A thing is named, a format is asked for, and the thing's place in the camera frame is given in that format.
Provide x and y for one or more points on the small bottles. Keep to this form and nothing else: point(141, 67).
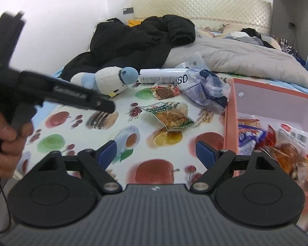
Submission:
point(285, 42)

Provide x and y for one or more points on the white cylindrical tube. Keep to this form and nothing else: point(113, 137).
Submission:
point(161, 75)

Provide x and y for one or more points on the heap of beige and black clothes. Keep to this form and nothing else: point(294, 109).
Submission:
point(251, 33)

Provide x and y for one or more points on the grey wall switch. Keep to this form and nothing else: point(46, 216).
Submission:
point(128, 11)

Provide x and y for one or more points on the yellow cloth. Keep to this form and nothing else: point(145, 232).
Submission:
point(134, 22)

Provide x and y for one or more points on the person's left hand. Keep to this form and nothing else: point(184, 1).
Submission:
point(5, 133)

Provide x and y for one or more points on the grey quilt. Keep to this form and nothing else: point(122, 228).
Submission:
point(241, 56)

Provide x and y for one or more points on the orange cardboard box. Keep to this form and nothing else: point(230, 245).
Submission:
point(231, 123)

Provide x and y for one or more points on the small brown snack packet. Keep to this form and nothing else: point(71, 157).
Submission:
point(165, 92)

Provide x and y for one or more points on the red snack packet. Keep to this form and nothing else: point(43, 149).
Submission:
point(272, 134)

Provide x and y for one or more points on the blue and white snack packet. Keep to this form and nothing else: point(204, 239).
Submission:
point(250, 137)

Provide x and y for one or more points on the large orange cracker packet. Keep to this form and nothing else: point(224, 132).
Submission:
point(249, 121)

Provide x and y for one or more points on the grey wall cabinet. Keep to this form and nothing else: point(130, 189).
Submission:
point(292, 2)

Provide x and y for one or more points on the clear crumpled plastic bag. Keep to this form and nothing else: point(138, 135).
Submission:
point(205, 87)

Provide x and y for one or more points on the green edged snack packet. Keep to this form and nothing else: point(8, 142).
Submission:
point(169, 116)

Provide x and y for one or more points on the black padded jacket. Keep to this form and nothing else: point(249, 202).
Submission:
point(133, 43)

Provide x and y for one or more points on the chicken leg snack packet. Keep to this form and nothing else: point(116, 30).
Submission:
point(290, 156)

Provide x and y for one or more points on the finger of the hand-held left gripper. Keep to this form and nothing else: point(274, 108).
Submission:
point(102, 103)

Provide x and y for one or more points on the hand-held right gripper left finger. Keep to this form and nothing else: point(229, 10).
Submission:
point(107, 153)

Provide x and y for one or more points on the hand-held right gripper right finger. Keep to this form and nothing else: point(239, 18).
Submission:
point(205, 153)

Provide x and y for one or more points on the white and blue plush penguin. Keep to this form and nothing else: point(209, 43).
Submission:
point(107, 82)

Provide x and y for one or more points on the cream padded headboard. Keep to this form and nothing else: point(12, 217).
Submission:
point(202, 7)

